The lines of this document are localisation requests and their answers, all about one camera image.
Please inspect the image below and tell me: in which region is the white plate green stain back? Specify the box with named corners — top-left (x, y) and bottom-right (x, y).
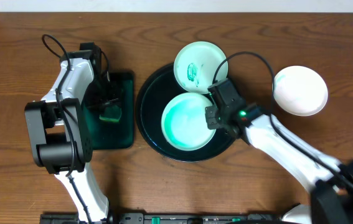
top-left (174, 41), bottom-right (226, 95)

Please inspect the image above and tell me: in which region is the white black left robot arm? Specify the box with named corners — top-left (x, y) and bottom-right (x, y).
top-left (24, 58), bottom-right (115, 223)

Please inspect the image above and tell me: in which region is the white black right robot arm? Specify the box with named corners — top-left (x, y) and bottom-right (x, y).
top-left (205, 104), bottom-right (353, 224)

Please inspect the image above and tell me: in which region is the black rectangular tray green liquid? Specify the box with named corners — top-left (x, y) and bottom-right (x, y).
top-left (82, 71), bottom-right (134, 150)

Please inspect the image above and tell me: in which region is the white plate green stain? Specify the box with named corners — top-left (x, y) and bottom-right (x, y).
top-left (161, 93), bottom-right (215, 151)
top-left (174, 41), bottom-right (226, 95)

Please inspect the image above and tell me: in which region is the round black serving tray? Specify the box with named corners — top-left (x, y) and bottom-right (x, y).
top-left (136, 63), bottom-right (235, 162)

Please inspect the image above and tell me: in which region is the green scouring sponge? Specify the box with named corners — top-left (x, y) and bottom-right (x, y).
top-left (99, 105), bottom-right (122, 123)

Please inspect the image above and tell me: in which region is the white plate green stain front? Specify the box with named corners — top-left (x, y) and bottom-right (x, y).
top-left (161, 93), bottom-right (215, 151)

